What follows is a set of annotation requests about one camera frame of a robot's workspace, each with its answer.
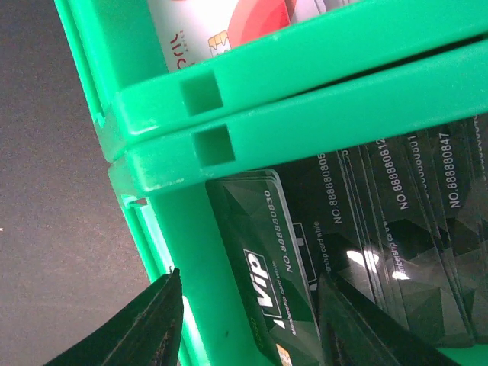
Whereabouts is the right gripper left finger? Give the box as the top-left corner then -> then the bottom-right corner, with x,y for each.
47,268 -> 184,365

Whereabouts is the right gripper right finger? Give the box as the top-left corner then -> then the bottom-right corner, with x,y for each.
317,274 -> 457,365

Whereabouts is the black VIP card stack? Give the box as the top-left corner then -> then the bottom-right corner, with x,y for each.
277,119 -> 487,348

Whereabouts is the green bin with black cards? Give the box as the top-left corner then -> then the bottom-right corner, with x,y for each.
108,35 -> 487,365

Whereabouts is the green bin with red cards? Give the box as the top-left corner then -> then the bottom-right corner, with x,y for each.
56,1 -> 487,161

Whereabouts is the red white card stack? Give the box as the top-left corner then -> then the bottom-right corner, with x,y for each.
148,0 -> 351,72

